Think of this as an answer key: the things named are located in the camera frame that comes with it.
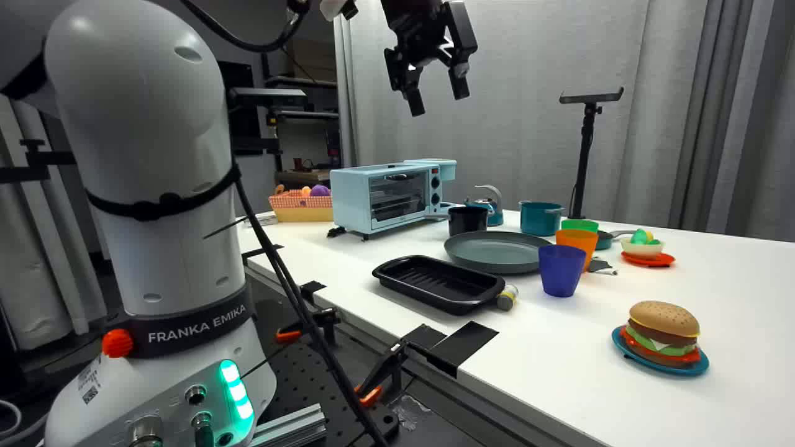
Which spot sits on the small teal frying pan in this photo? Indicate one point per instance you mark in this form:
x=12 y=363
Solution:
x=607 y=240

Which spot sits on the teal mug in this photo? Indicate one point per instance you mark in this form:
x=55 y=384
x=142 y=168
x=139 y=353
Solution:
x=539 y=220

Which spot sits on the small orange-red plate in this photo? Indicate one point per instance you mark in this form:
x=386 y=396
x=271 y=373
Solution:
x=650 y=261

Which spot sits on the orange plastic cup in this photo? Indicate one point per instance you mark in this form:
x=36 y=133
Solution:
x=578 y=243

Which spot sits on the blue plastic cup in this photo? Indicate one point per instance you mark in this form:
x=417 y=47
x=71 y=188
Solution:
x=563 y=270

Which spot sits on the black rectangular baking tray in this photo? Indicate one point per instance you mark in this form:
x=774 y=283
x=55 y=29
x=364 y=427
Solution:
x=436 y=283

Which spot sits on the small dark binder clip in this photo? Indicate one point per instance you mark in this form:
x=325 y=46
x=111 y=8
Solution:
x=602 y=267

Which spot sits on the black flat bracket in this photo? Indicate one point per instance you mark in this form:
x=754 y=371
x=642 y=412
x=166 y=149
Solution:
x=450 y=340

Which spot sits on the green plastic cup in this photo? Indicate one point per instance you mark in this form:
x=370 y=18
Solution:
x=579 y=224

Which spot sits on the pink and yellow basket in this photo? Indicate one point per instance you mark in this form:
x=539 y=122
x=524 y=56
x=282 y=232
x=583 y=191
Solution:
x=299 y=207

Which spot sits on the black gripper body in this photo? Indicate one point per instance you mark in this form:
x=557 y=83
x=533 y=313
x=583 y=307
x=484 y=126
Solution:
x=425 y=29

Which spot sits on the toy hamburger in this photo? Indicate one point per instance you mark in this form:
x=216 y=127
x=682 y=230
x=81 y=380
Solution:
x=661 y=325

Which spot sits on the black tripod stand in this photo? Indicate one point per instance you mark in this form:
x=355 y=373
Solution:
x=588 y=149

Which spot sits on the small teal plate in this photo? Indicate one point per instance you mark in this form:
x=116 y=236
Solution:
x=686 y=368

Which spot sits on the blue glass kettle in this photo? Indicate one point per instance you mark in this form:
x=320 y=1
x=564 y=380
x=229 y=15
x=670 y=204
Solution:
x=493 y=207

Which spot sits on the light blue toaster oven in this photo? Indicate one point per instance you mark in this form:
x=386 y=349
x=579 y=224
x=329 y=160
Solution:
x=389 y=194

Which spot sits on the green and white toy food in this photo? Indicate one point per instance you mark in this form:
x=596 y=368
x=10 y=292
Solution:
x=642 y=241

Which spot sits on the aluminium extrusion rail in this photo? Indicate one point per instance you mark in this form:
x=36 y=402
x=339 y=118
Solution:
x=288 y=426

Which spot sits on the purple toy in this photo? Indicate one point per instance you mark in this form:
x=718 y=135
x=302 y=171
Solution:
x=319 y=190

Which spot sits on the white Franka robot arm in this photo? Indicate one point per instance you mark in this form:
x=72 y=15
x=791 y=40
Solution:
x=150 y=126

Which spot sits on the gray round plate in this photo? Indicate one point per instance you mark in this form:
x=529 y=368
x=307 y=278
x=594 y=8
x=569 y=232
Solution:
x=496 y=251

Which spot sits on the black mug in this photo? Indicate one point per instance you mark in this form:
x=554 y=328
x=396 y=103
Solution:
x=467 y=220

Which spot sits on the dark background shelf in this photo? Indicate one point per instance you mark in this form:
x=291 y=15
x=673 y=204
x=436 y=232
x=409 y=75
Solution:
x=302 y=116

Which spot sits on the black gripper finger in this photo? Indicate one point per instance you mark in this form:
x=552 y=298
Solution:
x=461 y=80
x=414 y=96

